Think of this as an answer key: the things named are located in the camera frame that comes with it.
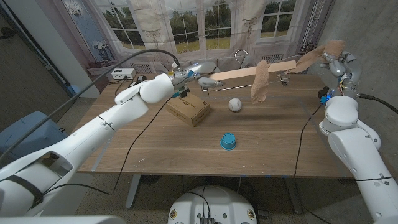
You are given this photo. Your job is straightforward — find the small blue-lidded container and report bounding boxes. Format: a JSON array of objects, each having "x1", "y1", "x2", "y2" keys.
[{"x1": 220, "y1": 133, "x2": 237, "y2": 151}]

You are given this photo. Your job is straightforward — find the black power strip cords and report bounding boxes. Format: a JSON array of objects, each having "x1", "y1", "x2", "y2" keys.
[{"x1": 114, "y1": 77, "x2": 134, "y2": 98}]

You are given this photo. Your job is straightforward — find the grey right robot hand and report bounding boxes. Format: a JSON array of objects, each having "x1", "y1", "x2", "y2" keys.
[{"x1": 320, "y1": 50, "x2": 363, "y2": 83}]

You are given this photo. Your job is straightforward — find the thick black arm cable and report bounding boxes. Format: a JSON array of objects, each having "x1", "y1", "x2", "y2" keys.
[
  {"x1": 0, "y1": 49, "x2": 181, "y2": 162},
  {"x1": 357, "y1": 93, "x2": 398, "y2": 115}
]

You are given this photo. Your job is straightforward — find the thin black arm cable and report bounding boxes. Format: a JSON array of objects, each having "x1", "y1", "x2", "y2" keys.
[
  {"x1": 43, "y1": 96, "x2": 174, "y2": 195},
  {"x1": 294, "y1": 104, "x2": 333, "y2": 224}
]

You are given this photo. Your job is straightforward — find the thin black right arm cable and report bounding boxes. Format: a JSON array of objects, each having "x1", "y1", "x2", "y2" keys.
[{"x1": 294, "y1": 104, "x2": 333, "y2": 224}]

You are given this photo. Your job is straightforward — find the brown cardboard box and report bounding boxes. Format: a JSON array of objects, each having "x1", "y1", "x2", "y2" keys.
[{"x1": 164, "y1": 93, "x2": 211, "y2": 128}]

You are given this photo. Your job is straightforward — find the printed window scene backdrop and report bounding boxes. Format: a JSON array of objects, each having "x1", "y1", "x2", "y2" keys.
[{"x1": 60, "y1": 0, "x2": 335, "y2": 75}]

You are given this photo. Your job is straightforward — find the tan elastic arm wrap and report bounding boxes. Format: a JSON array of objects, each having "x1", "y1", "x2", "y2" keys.
[{"x1": 251, "y1": 39, "x2": 346, "y2": 105}]

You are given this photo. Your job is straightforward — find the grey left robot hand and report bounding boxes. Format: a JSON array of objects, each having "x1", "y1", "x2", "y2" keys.
[{"x1": 181, "y1": 61, "x2": 224, "y2": 89}]

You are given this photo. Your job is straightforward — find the wooden strip with metal brackets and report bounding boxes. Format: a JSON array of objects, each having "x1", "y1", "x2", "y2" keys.
[{"x1": 201, "y1": 60, "x2": 297, "y2": 93}]

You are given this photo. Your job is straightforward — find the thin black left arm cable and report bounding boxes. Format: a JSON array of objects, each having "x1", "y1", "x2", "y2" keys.
[{"x1": 43, "y1": 96, "x2": 174, "y2": 195}]

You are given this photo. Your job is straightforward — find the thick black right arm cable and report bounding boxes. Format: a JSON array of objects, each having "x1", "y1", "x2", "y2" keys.
[{"x1": 357, "y1": 93, "x2": 398, "y2": 115}]

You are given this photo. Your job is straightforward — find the white robot body edge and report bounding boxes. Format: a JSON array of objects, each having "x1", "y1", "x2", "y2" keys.
[{"x1": 0, "y1": 215, "x2": 127, "y2": 224}]

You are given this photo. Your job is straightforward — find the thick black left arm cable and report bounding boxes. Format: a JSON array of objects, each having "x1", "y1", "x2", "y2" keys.
[{"x1": 0, "y1": 49, "x2": 181, "y2": 162}]

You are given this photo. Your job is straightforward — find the white power strip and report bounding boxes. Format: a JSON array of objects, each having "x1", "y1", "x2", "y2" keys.
[{"x1": 111, "y1": 68, "x2": 137, "y2": 80}]

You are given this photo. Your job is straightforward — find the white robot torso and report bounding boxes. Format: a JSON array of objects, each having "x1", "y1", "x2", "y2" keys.
[{"x1": 167, "y1": 185, "x2": 258, "y2": 224}]

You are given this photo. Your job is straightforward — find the grey metal table leg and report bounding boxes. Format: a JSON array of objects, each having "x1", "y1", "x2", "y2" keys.
[
  {"x1": 125, "y1": 174, "x2": 142, "y2": 209},
  {"x1": 284, "y1": 177, "x2": 304, "y2": 215}
]

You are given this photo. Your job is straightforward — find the white baseball red stitching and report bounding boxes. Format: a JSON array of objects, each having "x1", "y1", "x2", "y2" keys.
[{"x1": 228, "y1": 98, "x2": 243, "y2": 113}]

